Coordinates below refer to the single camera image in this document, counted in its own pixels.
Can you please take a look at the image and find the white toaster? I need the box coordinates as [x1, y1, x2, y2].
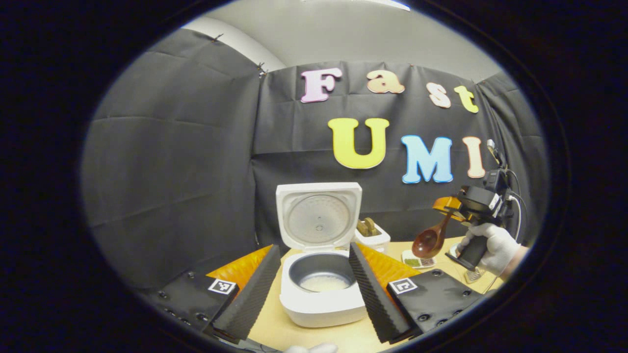
[354, 218, 392, 254]

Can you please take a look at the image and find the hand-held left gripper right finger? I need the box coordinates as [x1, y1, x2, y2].
[349, 242, 486, 344]

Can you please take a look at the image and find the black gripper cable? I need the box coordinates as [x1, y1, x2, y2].
[508, 169, 529, 243]

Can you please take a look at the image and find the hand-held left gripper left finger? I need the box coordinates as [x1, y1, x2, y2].
[142, 245, 282, 344]

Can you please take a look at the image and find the white divided grain dish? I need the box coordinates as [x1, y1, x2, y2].
[401, 249, 437, 269]

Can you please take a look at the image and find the white rice heap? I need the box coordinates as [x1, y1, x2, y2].
[300, 275, 350, 293]

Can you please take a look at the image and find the white rice cooker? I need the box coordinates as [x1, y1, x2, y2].
[276, 182, 367, 328]

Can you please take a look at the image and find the black backdrop cloth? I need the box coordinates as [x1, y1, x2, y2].
[82, 28, 549, 290]

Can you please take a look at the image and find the brown wooden spoon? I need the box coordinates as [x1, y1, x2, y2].
[411, 211, 454, 259]

